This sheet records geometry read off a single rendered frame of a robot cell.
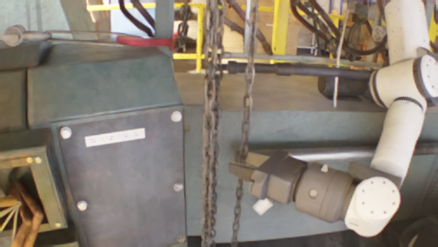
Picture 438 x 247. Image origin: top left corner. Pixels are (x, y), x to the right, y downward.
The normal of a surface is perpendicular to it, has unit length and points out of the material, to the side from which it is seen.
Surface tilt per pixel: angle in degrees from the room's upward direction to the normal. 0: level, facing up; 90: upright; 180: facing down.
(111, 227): 90
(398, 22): 74
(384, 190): 37
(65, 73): 45
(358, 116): 90
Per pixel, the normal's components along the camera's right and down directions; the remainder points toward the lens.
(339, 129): 0.10, 0.41
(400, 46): -0.91, -0.18
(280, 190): -0.59, 0.30
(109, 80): 0.33, -0.38
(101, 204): 0.43, 0.38
